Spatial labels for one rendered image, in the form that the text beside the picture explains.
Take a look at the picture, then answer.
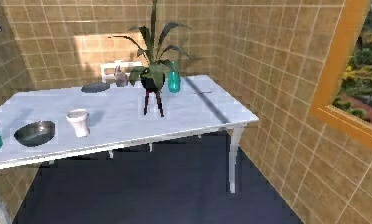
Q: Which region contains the white dining table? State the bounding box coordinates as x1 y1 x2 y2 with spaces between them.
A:
0 74 260 224

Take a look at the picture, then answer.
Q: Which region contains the dark grey plate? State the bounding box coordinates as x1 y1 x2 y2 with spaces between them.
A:
80 82 111 94

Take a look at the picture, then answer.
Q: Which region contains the green house plant black pot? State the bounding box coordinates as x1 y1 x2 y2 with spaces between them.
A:
111 0 193 118

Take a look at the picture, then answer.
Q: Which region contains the white cup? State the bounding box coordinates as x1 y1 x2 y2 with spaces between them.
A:
65 108 91 139

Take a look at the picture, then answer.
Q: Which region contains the orange framed window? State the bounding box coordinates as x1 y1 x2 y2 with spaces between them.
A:
309 0 372 153

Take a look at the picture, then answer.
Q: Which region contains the grey metal bowl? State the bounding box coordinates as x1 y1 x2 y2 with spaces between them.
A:
13 120 57 148

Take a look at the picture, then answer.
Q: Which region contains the grey small vase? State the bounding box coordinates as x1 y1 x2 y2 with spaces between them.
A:
113 65 129 88

